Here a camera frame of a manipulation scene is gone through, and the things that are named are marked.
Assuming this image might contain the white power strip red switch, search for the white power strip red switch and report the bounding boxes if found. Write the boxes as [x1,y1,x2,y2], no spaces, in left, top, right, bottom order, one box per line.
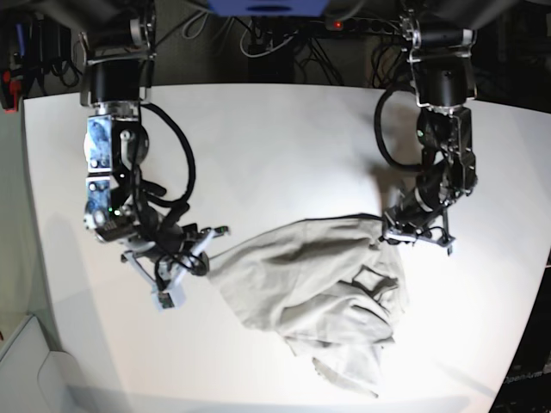
[325,17,403,38]

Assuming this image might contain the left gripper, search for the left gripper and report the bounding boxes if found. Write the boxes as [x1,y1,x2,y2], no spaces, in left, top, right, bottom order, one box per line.
[380,188,455,256]

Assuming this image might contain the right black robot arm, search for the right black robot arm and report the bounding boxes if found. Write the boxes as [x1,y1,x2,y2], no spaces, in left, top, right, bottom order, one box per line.
[39,1,215,307]

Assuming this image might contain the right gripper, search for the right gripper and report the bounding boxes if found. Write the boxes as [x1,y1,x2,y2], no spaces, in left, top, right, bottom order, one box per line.
[120,219,231,294]

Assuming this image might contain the blue box overhead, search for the blue box overhead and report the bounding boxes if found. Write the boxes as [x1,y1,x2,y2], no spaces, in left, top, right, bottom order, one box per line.
[207,0,329,17]

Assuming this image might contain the beige t-shirt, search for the beige t-shirt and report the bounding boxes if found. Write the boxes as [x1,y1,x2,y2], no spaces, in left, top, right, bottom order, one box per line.
[207,214,408,398]

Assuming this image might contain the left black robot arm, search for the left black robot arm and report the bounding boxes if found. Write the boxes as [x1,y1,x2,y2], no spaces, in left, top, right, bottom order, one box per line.
[373,1,514,250]

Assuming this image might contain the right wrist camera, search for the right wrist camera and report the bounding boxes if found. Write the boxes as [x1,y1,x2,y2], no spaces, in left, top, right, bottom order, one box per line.
[151,287,186,311]

